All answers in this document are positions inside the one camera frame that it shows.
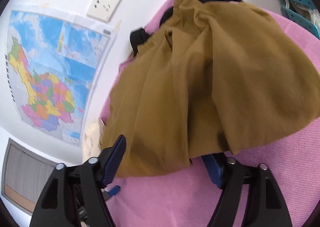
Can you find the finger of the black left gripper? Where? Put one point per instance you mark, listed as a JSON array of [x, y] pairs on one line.
[[109, 193]]

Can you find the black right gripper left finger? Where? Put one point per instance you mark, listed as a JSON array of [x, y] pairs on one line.
[[74, 196]]

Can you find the mustard brown jacket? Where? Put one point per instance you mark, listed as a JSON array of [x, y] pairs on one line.
[[227, 79]]

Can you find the cream coloured garment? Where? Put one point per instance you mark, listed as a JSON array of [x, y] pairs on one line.
[[91, 144]]

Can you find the pink bed blanket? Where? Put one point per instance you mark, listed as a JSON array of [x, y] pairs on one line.
[[189, 198]]

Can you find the colourful wall map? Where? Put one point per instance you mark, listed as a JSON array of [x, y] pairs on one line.
[[53, 62]]

